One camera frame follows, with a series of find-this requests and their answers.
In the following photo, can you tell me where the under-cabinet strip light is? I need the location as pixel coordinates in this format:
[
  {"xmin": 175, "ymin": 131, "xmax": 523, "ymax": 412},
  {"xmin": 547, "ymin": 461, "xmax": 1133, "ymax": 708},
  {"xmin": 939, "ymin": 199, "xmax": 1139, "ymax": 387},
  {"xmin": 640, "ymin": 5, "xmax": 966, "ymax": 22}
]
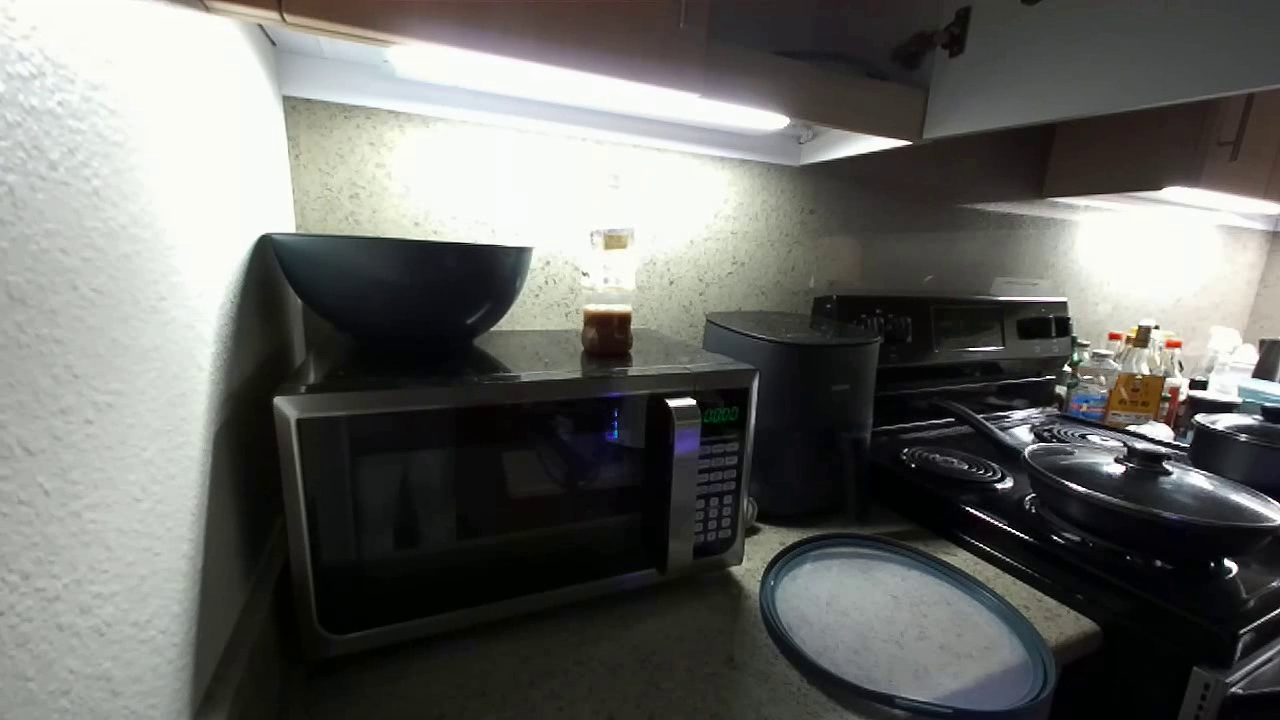
[{"xmin": 381, "ymin": 37, "xmax": 802, "ymax": 142}]

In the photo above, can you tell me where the dark cooking pot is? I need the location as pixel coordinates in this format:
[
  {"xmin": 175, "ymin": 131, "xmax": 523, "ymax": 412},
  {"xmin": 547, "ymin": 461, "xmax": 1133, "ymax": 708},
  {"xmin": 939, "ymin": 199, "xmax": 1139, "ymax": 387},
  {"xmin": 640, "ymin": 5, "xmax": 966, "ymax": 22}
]
[{"xmin": 1186, "ymin": 406, "xmax": 1280, "ymax": 492}]

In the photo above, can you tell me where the black air fryer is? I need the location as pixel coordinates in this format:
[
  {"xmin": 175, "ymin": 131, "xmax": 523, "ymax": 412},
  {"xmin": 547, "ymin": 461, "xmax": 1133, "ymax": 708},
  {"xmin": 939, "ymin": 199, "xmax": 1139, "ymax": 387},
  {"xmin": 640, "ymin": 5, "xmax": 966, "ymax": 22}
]
[{"xmin": 701, "ymin": 308, "xmax": 887, "ymax": 530}]

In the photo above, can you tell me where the dark cabinet above stove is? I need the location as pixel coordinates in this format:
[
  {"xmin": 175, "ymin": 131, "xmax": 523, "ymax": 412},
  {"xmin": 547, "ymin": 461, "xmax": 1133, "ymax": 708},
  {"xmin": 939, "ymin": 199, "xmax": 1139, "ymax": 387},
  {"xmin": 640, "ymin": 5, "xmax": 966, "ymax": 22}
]
[{"xmin": 1039, "ymin": 90, "xmax": 1280, "ymax": 207}]

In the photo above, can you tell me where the light wooden cabinet door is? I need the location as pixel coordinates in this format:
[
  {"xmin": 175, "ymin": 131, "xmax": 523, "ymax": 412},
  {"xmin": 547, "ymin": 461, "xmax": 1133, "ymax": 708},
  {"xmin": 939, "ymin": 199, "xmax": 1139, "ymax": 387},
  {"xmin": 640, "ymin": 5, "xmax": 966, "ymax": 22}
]
[{"xmin": 915, "ymin": 0, "xmax": 1280, "ymax": 145}]

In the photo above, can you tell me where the metal cabinet door hinge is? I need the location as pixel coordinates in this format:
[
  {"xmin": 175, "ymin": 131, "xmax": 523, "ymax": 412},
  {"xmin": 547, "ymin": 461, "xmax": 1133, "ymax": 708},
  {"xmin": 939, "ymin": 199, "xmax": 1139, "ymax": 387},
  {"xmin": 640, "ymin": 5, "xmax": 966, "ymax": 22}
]
[{"xmin": 894, "ymin": 5, "xmax": 978, "ymax": 71}]

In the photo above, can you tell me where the black kitchen stove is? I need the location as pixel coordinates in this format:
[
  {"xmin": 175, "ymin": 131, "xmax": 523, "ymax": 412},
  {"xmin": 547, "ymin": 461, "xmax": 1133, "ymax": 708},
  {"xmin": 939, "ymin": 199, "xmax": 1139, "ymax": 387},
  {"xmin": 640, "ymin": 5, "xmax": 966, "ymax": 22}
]
[{"xmin": 810, "ymin": 288, "xmax": 1280, "ymax": 720}]

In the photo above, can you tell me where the dark round bowl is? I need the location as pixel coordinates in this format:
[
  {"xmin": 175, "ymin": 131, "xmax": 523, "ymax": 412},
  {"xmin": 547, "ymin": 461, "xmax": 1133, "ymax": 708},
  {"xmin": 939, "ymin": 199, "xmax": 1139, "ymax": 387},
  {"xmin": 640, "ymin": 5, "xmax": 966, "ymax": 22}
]
[{"xmin": 261, "ymin": 229, "xmax": 536, "ymax": 355}]

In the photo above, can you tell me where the jar with amber liquid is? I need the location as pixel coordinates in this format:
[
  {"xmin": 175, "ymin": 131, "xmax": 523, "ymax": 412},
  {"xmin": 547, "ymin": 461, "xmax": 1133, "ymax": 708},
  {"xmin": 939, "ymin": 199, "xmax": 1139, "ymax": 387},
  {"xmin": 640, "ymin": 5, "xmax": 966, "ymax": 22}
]
[{"xmin": 578, "ymin": 224, "xmax": 640, "ymax": 364}]

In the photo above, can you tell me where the bottle with red cap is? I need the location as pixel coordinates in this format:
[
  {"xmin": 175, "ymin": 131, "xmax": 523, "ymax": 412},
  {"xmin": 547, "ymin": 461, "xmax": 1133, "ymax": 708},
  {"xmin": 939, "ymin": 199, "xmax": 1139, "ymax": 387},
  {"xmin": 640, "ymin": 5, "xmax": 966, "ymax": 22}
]
[{"xmin": 1156, "ymin": 338, "xmax": 1191, "ymax": 431}]

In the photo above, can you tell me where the bottle with blue label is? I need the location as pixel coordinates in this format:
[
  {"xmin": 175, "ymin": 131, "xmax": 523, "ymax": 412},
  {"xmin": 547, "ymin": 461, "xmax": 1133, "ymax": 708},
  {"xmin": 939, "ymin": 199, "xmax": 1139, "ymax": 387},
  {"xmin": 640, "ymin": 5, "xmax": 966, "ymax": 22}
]
[{"xmin": 1063, "ymin": 338, "xmax": 1118, "ymax": 424}]

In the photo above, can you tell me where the stainless steel microwave oven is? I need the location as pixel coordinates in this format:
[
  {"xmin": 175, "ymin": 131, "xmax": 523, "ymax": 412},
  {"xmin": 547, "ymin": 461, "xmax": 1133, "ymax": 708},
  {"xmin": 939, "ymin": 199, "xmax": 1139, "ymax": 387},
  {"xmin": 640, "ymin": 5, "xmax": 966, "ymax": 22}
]
[{"xmin": 267, "ymin": 329, "xmax": 765, "ymax": 663}]

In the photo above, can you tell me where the bottle with yellow label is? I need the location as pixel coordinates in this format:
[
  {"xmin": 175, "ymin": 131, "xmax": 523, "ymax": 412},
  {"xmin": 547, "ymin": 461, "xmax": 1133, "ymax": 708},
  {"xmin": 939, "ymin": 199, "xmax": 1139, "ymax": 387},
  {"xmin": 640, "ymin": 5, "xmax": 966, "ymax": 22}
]
[{"xmin": 1106, "ymin": 318, "xmax": 1171, "ymax": 428}]

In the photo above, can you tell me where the dark frying pan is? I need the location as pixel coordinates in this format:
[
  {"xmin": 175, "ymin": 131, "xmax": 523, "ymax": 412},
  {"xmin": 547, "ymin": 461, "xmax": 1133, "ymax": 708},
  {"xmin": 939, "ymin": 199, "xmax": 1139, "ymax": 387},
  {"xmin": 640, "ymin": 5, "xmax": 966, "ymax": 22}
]
[{"xmin": 933, "ymin": 397, "xmax": 1280, "ymax": 570}]

